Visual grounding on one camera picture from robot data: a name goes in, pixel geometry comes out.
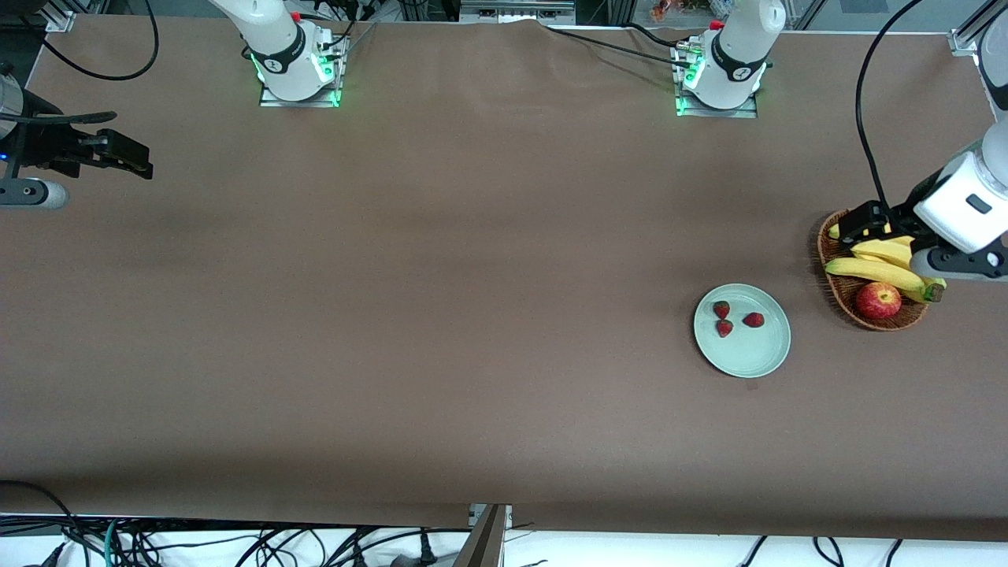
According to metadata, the silver metal bracket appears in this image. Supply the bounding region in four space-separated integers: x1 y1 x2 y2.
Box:
468 503 513 530

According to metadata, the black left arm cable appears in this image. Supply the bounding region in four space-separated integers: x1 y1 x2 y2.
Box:
855 0 925 210

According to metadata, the red yellow apple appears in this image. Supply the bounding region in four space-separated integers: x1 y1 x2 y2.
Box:
856 282 903 321

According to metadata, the light green round plate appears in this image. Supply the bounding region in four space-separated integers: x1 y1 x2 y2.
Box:
693 283 791 380

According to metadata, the short black table cable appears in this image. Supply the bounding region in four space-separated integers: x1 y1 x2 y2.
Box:
626 22 694 50

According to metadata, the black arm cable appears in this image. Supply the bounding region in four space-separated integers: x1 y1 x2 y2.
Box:
19 0 161 82
855 0 925 210

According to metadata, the brown wooden beam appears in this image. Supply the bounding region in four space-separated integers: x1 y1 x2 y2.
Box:
452 506 506 567

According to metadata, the orange red background object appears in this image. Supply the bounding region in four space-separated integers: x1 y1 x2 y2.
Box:
650 0 713 23

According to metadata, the large table cover mat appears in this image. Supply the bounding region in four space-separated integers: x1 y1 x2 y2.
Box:
0 14 1008 544

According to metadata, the thin grey cable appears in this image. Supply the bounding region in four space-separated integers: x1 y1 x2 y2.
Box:
343 21 380 61

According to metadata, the grey metal box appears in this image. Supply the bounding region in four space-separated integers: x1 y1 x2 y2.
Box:
459 0 577 24

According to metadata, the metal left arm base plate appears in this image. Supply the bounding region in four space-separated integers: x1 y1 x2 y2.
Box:
672 39 759 119

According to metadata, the brown wicker basket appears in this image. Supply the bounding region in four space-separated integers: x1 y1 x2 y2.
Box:
814 209 931 332

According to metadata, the yellow banana bunch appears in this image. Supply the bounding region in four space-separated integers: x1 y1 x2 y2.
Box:
823 224 947 305

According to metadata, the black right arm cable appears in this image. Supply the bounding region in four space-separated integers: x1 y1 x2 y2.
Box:
19 0 161 82

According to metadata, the long black table cable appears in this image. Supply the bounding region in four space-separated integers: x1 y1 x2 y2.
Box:
539 22 698 69

